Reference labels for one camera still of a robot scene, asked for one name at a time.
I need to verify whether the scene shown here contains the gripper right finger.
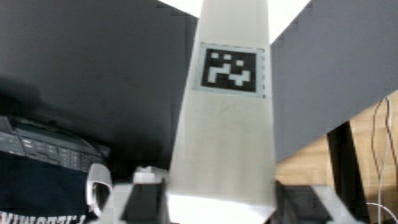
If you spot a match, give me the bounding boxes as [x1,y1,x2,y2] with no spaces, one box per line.
[265,183,359,224]

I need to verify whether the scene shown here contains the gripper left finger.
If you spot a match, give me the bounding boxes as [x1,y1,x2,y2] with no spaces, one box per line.
[98,166,171,224]

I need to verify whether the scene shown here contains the white leg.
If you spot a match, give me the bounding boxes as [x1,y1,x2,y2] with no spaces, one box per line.
[167,0,276,224]

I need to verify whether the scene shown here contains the black table leg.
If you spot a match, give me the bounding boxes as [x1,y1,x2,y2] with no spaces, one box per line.
[327,122,370,223]

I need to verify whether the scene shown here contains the dark blue printed cloth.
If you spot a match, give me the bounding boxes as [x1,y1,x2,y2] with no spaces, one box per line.
[0,152,93,224]

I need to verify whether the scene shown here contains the black keyboard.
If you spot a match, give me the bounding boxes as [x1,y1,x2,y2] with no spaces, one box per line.
[0,116,110,172]

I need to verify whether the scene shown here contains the thin white wires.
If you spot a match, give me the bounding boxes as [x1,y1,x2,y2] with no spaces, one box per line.
[365,97,398,224]

